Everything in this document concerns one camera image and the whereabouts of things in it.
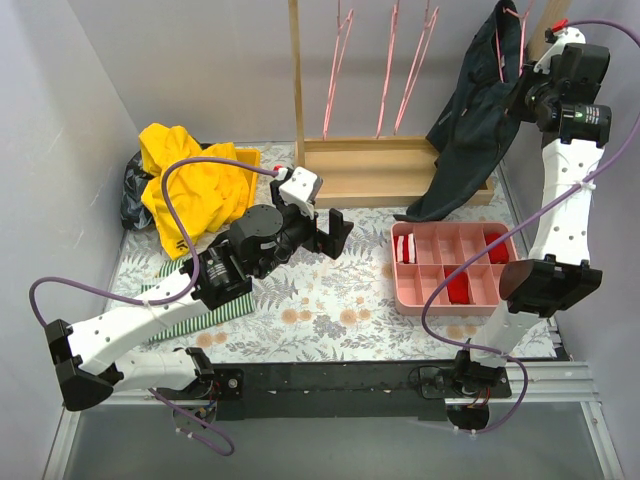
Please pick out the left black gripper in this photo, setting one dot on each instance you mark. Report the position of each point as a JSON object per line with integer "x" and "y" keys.
{"x": 324, "y": 236}

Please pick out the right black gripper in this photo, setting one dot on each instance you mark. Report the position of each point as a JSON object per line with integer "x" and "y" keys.
{"x": 523, "y": 89}

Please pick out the pink hanger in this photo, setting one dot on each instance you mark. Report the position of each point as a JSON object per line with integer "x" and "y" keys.
{"x": 429, "y": 23}
{"x": 388, "y": 66}
{"x": 509, "y": 37}
{"x": 344, "y": 25}

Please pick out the dark navy shorts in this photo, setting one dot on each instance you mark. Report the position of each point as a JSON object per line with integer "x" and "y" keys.
{"x": 471, "y": 135}

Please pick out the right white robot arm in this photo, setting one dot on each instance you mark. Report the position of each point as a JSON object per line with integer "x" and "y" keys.
{"x": 557, "y": 273}

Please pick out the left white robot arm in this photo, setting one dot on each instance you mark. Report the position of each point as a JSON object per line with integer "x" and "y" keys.
{"x": 97, "y": 357}

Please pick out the wooden hanger rack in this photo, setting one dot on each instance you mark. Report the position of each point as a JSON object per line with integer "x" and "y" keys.
{"x": 359, "y": 172}

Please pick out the red white folded cloth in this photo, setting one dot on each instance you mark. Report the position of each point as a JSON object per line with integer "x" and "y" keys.
{"x": 405, "y": 248}

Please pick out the pink divided tray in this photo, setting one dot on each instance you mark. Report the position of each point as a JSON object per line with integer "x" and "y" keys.
{"x": 441, "y": 248}

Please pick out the green white striped cloth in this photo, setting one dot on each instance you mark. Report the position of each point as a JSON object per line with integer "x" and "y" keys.
{"x": 236, "y": 308}

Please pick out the yellow plastic bin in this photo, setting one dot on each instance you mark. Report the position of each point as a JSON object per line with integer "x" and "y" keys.
{"x": 249, "y": 157}

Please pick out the yellow shirt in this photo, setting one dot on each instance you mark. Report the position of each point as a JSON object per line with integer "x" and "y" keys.
{"x": 205, "y": 196}

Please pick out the red folded cloth middle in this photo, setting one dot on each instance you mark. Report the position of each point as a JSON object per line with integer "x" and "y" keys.
{"x": 458, "y": 290}

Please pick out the red folded cloth right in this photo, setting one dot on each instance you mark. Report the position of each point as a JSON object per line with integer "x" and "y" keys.
{"x": 498, "y": 254}

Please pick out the dark patterned garment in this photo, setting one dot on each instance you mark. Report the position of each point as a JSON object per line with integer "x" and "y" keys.
{"x": 133, "y": 213}

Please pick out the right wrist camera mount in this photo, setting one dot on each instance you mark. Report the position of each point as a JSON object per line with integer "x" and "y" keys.
{"x": 552, "y": 42}

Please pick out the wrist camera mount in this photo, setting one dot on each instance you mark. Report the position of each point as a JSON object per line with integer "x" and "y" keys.
{"x": 299, "y": 187}
{"x": 552, "y": 42}

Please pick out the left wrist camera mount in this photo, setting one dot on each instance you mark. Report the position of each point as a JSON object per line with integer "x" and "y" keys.
{"x": 299, "y": 187}

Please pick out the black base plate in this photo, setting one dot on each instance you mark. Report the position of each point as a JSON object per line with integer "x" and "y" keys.
{"x": 314, "y": 390}

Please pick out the aluminium frame rail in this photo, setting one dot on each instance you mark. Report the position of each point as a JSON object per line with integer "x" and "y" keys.
{"x": 552, "y": 428}

